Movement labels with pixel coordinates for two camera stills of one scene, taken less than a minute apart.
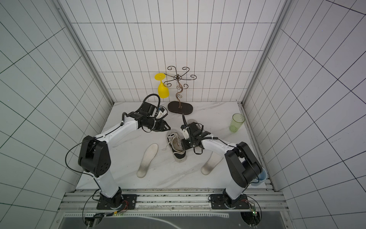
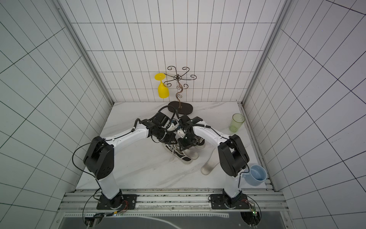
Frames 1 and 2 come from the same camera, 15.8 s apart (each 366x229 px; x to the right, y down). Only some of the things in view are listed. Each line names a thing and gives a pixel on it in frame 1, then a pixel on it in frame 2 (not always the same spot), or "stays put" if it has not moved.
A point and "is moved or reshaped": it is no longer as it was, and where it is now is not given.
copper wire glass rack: (179, 108) stays put
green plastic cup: (237, 120) stays put
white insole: (150, 152) -> (192, 152)
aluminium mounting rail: (173, 200) stays put
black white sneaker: (174, 140) is moved or reshaped
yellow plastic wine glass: (163, 89) stays put
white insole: (214, 159) stays put
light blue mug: (262, 177) stays put
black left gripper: (161, 126) -> (172, 137)
